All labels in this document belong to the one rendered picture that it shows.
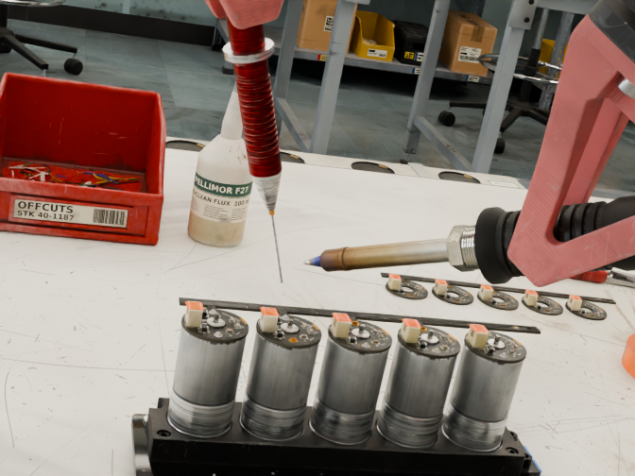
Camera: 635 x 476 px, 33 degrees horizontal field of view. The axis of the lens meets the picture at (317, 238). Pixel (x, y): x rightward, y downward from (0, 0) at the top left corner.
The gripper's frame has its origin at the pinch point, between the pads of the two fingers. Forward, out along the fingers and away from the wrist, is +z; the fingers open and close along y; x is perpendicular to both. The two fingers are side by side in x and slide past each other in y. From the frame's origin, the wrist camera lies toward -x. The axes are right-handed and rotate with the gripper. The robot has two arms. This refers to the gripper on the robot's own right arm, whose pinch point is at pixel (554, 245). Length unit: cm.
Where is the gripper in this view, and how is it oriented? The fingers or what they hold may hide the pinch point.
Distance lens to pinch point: 33.6
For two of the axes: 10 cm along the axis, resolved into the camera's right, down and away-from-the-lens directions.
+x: 6.4, 7.3, -2.5
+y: -5.5, 2.1, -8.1
